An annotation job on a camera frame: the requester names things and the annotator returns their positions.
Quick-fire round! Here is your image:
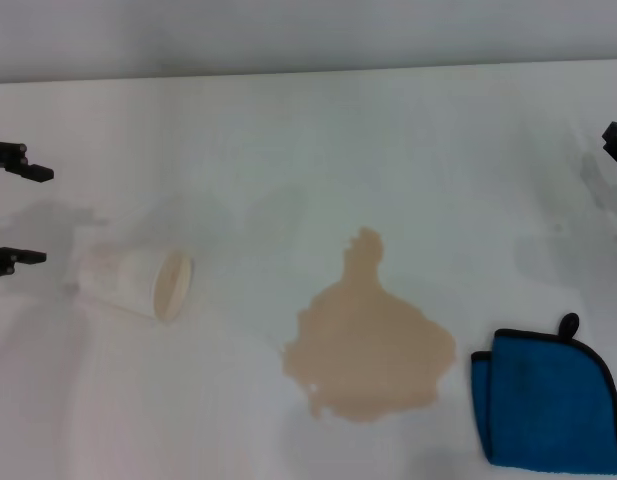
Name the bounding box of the blue rag with black trim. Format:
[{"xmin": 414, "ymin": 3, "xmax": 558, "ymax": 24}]
[{"xmin": 470, "ymin": 312, "xmax": 617, "ymax": 475}]

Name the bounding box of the brown liquid stain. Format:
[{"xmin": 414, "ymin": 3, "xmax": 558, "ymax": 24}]
[{"xmin": 280, "ymin": 227, "xmax": 458, "ymax": 425}]

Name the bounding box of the white paper cup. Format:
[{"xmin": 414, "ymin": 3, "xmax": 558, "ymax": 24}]
[{"xmin": 76, "ymin": 248, "xmax": 195, "ymax": 324}]

